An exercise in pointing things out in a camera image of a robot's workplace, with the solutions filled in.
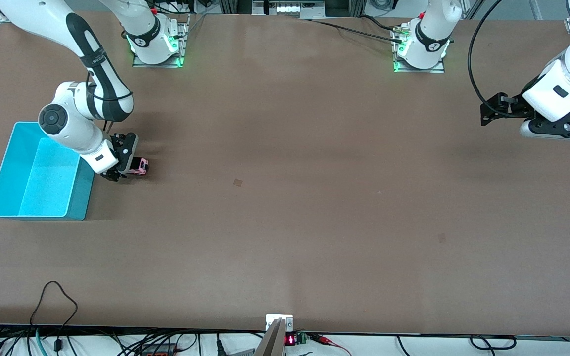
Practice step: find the pink jeep toy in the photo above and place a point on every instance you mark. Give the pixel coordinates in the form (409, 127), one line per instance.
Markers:
(140, 165)

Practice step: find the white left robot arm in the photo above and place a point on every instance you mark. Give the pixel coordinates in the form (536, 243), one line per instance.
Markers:
(428, 59)

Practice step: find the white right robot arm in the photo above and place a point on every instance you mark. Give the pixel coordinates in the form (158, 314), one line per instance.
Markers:
(82, 136)

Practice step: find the cyan plastic bin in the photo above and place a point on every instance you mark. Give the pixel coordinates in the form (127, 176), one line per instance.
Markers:
(32, 193)

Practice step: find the red digit display module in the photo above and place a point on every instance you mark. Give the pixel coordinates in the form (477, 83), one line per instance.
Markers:
(290, 339)

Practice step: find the red black clip leads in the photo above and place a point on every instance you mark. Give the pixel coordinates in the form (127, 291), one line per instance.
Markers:
(322, 338)

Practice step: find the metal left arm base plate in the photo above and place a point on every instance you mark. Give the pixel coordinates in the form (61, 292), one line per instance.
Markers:
(413, 70)

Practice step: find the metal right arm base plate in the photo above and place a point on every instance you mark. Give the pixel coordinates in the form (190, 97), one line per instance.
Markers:
(184, 49)

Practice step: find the aluminium frame rack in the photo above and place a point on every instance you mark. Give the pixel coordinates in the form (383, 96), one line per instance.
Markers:
(295, 9)

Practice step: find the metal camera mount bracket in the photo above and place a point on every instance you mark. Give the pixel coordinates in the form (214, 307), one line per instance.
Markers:
(277, 341)

